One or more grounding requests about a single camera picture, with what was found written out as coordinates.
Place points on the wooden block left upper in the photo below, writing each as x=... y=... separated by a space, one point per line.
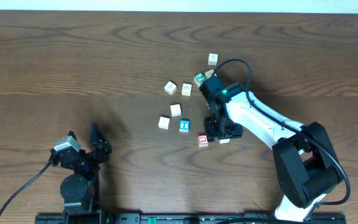
x=170 y=88

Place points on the yellow tinted wooden block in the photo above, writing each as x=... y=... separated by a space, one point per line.
x=186 y=89

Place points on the green letter J block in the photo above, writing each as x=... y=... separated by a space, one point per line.
x=199 y=79

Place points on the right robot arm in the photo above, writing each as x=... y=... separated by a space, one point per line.
x=306 y=164

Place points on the wooden block beside green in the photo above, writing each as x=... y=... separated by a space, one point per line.
x=208 y=74

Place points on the wooden block lower left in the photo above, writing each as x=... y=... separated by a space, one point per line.
x=163 y=122

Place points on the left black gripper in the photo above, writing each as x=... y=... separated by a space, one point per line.
x=106 y=147

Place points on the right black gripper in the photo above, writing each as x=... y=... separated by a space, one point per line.
x=211 y=132

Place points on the blue letter T block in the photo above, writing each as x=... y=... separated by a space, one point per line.
x=184 y=126

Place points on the wooden block centre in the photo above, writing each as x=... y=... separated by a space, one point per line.
x=175 y=110

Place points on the plain wooden block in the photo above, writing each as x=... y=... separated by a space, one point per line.
x=212 y=59
x=223 y=141

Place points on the red letter U block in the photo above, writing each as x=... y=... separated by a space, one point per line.
x=203 y=140

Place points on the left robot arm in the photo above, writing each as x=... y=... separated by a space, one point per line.
x=80 y=190

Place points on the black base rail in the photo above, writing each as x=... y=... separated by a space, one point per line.
x=135 y=218

